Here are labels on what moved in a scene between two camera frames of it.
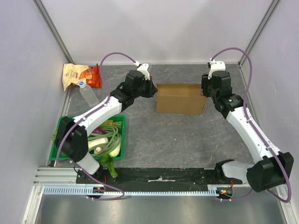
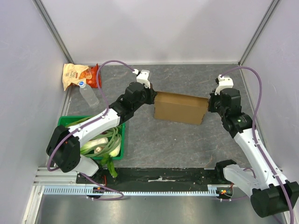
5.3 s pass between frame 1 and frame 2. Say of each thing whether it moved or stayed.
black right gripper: moved
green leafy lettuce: stayed
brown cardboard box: moved
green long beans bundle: stayed
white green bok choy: stayed
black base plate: stayed
